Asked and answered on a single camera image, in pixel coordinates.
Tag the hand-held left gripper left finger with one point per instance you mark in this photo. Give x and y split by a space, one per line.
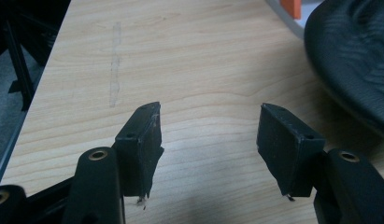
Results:
139 155

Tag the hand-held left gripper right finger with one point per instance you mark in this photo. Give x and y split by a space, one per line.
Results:
283 149

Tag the black slipper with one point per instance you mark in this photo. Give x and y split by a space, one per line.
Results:
351 53

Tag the grey shoe rack orange posts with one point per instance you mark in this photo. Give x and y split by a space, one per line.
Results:
291 7

